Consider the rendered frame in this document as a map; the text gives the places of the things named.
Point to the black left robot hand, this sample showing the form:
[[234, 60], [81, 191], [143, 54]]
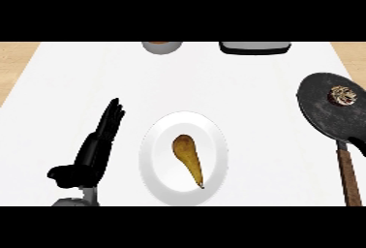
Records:
[[97, 146]]

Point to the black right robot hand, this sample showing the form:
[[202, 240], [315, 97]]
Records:
[[357, 141]]

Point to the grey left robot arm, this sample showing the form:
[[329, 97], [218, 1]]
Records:
[[81, 199]]

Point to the chocolate cupcake white frosting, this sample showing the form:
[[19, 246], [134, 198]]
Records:
[[342, 95]]

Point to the white oval plate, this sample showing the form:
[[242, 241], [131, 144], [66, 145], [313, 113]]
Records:
[[166, 174]]

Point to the brown pear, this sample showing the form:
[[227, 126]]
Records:
[[186, 155]]

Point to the grey cup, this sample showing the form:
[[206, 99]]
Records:
[[161, 47]]

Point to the grey black appliance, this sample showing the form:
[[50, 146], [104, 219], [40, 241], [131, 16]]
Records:
[[254, 47]]

